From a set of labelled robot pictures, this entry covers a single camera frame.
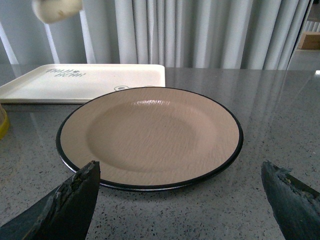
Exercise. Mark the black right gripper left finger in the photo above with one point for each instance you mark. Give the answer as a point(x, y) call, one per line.
point(63, 214)

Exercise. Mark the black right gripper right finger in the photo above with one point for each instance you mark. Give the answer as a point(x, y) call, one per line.
point(295, 205)

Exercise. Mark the beige plate with black rim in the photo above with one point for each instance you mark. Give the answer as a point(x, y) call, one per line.
point(151, 138)

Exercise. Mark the white steamed bun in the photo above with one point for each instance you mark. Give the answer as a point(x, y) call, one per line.
point(52, 11)

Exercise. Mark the cream bear-print tray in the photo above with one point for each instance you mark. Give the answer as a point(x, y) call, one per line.
point(79, 83)

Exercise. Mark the yellow-rimmed bamboo steamer basket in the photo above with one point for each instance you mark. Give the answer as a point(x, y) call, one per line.
point(4, 122)

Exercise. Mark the brown cardboard box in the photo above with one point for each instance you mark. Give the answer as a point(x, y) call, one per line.
point(309, 41)

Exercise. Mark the grey pleated curtain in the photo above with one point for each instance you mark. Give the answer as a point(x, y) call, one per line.
point(228, 34)

